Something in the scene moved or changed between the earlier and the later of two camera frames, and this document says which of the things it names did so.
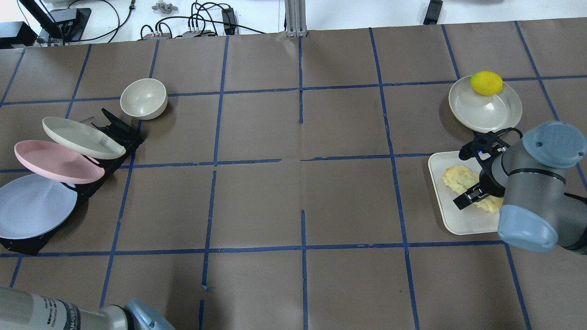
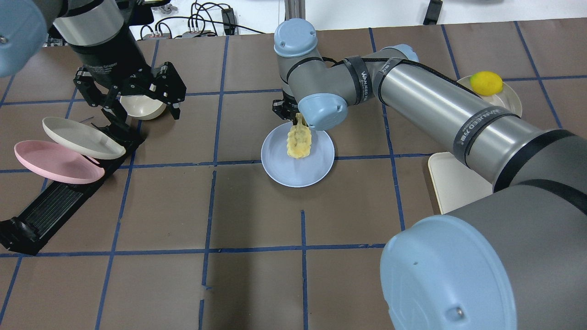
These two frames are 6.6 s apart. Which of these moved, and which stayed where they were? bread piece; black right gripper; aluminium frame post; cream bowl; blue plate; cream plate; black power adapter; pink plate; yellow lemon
Moved: blue plate; bread piece; black right gripper
Stayed: cream bowl; aluminium frame post; cream plate; pink plate; black power adapter; yellow lemon
